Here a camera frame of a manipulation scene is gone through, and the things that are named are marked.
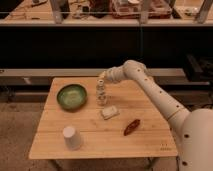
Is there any small white patterned bottle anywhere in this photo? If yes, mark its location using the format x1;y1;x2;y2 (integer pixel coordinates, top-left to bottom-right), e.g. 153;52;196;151
96;79;107;106

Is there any red-brown chili pepper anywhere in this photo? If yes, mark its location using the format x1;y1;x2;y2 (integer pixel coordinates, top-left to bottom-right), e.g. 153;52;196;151
124;119;140;136

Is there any white upside-down cup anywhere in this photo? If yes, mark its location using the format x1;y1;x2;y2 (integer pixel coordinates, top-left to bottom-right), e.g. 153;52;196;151
63;126;83;150

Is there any green ceramic bowl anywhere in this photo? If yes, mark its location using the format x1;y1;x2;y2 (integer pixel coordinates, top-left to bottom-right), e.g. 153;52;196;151
56;84;87;110

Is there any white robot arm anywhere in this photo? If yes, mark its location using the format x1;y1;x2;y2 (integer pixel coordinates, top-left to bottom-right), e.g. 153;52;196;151
102;60;213;171

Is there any red tray on shelf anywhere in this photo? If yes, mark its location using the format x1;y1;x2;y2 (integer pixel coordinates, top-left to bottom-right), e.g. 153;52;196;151
110;0;172;19

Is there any long metal shelf bench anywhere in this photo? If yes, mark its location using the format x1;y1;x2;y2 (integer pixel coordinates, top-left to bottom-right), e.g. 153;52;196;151
0;68;186;86

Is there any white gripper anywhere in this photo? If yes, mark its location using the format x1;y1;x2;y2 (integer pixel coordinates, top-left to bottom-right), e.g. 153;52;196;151
102;66;126;83

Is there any wooden folding table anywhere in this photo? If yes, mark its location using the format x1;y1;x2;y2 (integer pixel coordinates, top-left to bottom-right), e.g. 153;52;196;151
29;77;177;159

